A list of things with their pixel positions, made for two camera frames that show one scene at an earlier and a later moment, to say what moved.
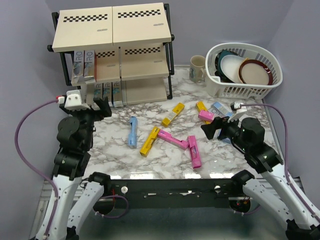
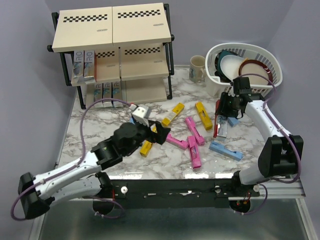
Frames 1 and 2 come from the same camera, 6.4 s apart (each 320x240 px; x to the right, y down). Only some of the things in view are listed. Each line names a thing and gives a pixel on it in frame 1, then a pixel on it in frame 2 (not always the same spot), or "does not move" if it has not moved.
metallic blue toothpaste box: [98, 90] does not move
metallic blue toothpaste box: [107, 91] does not move
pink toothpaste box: [206, 115] -> [199, 139]
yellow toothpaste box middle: [176, 111] does not move
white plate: [230, 65] does not move
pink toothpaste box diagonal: [194, 152] does not move
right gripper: [218, 122] -> [222, 107]
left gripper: [105, 110] -> [158, 137]
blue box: [226, 140] -> [221, 149]
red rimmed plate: [251, 71] does not move
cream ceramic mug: [197, 72] does not move
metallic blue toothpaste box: [117, 93] does not move
